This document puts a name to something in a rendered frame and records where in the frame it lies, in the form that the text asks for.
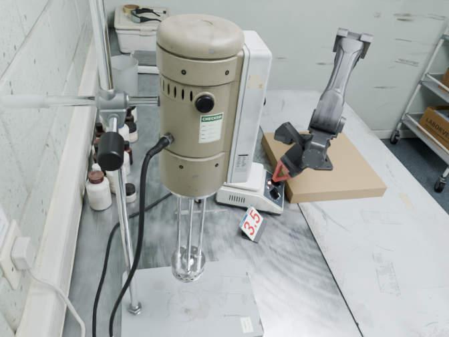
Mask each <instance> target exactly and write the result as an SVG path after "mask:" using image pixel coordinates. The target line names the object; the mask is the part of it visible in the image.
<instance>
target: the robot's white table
mask: <svg viewBox="0 0 449 337"><path fill-rule="evenodd" d="M323 92H324V90H266V94H265V97H266V104H265V105H264V106H263V111H262V114H261V121H260V124H259V126H260V128H261V130H262V132H263V133H264V132H275V131H276V129H278V127H280V125H282V123H285V122H290V123H291V124H292V125H293V127H294V128H295V129H296V130H297V132H309V130H307V129H308V126H309V123H310V119H311V116H312V112H313V110H314V109H316V107H317V104H318V101H319V99H320V96H321V95H322V93H323ZM343 107H344V109H343V112H342V115H341V116H342V117H344V118H346V121H345V125H344V127H343V130H342V131H343V132H344V133H345V135H346V136H347V137H348V138H349V139H350V141H351V142H352V143H353V145H354V146H355V147H356V148H357V149H358V151H359V152H360V153H361V155H362V156H363V157H364V159H366V161H367V162H368V163H369V165H370V166H371V167H372V169H373V170H374V171H375V172H376V173H377V175H378V176H379V177H380V179H381V180H382V181H383V182H384V183H385V185H386V186H387V189H386V191H385V193H384V195H383V196H382V197H369V198H360V199H342V200H333V201H316V202H306V203H298V206H299V208H300V210H301V212H302V214H303V216H304V218H305V220H306V222H307V224H308V226H309V228H310V231H311V233H312V235H313V237H314V239H315V241H316V243H317V245H318V247H319V249H320V251H321V253H322V255H323V257H324V260H325V262H326V264H327V266H328V268H329V270H330V272H331V274H332V276H333V278H334V280H335V282H336V284H337V286H338V288H339V290H340V292H341V295H342V296H343V299H344V300H345V303H346V304H347V307H348V308H349V311H350V312H351V315H352V316H353V319H354V321H355V323H356V325H357V327H358V329H359V331H360V333H361V335H362V337H449V215H448V214H447V213H446V212H445V210H443V208H441V206H439V204H438V203H437V202H436V201H435V200H434V199H433V198H432V196H431V195H430V194H429V193H428V192H427V191H426V190H425V189H424V187H423V186H422V185H421V184H420V183H419V182H418V181H417V180H416V179H415V178H414V177H413V176H412V175H411V174H410V172H409V171H408V170H407V169H406V168H405V167H404V165H403V164H402V163H401V162H400V161H399V160H398V159H397V158H396V157H395V156H394V155H393V154H392V153H391V151H390V150H389V149H388V148H387V147H386V146H385V145H384V143H383V142H382V141H381V140H380V139H379V138H378V137H377V136H376V135H375V134H374V133H373V132H372V131H371V130H370V128H369V127H368V126H367V125H366V124H365V123H364V122H363V120H362V119H361V118H360V117H359V116H358V115H357V114H356V113H355V112H354V111H353V110H352V109H351V108H350V106H349V105H348V104H347V103H346V102H344V105H343Z"/></svg>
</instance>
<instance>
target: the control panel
mask: <svg viewBox="0 0 449 337"><path fill-rule="evenodd" d="M272 178H273V175H272V174H271V173H269V172H268V171H266V176H265V187H264V193H263V196H264V197H266V198H268V199H269V200H270V201H272V202H273V203H274V204H276V205H278V206H279V207H280V208H283V185H284V182H282V181H281V183H282V184H281V185H279V186H278V187H275V186H273V184H272V183H271V179H272ZM269 182H270V183H271V184H269ZM268 186H270V188H269V187H268ZM273 188H276V189H277V190H278V192H279V194H280V197H279V198H278V199H277V200H275V199H273V198H272V197H271V196H270V194H269V192H270V191H271V190H272V189H273Z"/></svg>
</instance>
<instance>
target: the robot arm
mask: <svg viewBox="0 0 449 337"><path fill-rule="evenodd" d="M372 39H373V35H371V34H367V33H362V34H359V33H354V32H350V31H349V30H348V29H344V28H340V27H339V29H338V31H337V35H336V38H335V43H334V46H333V52H335V53H336V55H335V59H334V67H333V71H332V73H331V77H330V79H329V82H328V84H327V87H326V89H325V90H324V92H323V93H322V95H321V96H320V99H319V101H318V104H317V107H316V109H314V110H313V112H312V116H311V119H310V123H309V126H308V129H307V130H309V134H299V133H298V132H297V130H296V129H295V128H294V127H293V125H292V124H291V123H290V122H285V123H282V125H280V127H278V129H276V131H275V135H274V139H275V140H277V141H280V142H282V143H283V144H287V145H291V144H292V143H293V142H295V144H294V145H293V146H292V147H291V148H290V149H289V150H288V151H287V152H286V153H285V154H284V155H283V156H282V157H281V158H280V159H279V161H278V163H277V168H276V170H275V173H274V175H273V178H272V179H273V180H274V182H278V181H283V180H287V179H292V178H295V177H296V176H297V175H300V174H301V173H302V172H303V170H305V169H307V168H311V169H313V170H315V171H332V170H333V165H332V163H331V161H330V159H329V157H328V155H327V149H328V148H329V147H330V146H331V143H330V140H333V138H337V136H338V134H339V133H341V132H342V130H343V127H344V125H345V121H346V118H344V117H342V116H341V115H342V112H343V109H344V107H343V105H344V102H345V101H344V98H345V90H346V87H347V83H348V81H349V77H350V75H351V72H352V70H353V69H354V67H355V66H356V64H357V62H358V61H359V59H364V57H365V55H366V53H367V51H368V49H369V46H370V44H371V41H372ZM283 168H284V169H285V171H286V172H287V174H286V175H284V176H282V177H279V174H280V172H281V171H282V169H283Z"/></svg>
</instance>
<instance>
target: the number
mask: <svg viewBox="0 0 449 337"><path fill-rule="evenodd" d="M260 221H261V216H260V215H259V214H258V213H257V212H256V211H255V210H254V209H253V207H252V209H251V210H250V212H249V214H248V216H247V218H246V220H245V222H244V224H243V226H242V228H243V229H244V230H245V231H246V232H247V233H248V234H249V235H250V237H251V238H253V235H254V234H255V231H256V229H257V227H258V225H259V223H260Z"/></svg>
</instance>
